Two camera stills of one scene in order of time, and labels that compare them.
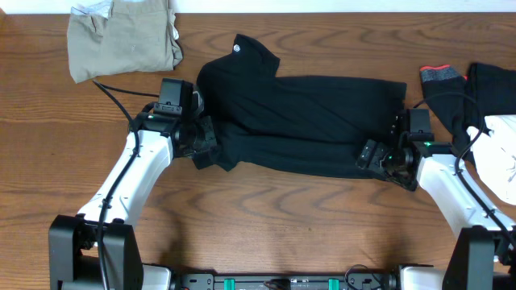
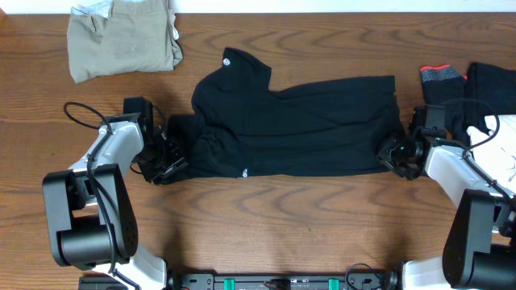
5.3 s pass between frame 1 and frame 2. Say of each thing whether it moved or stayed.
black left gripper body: moved
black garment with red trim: stayed
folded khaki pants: stayed
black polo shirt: stayed
